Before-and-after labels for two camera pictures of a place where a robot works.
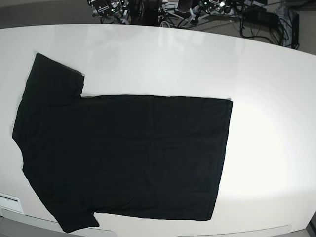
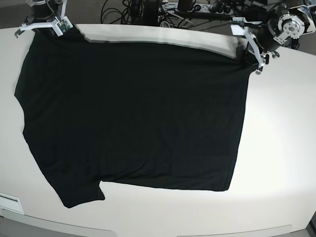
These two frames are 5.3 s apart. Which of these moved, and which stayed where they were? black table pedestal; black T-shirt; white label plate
Moved: black T-shirt
Stayed: black table pedestal; white label plate
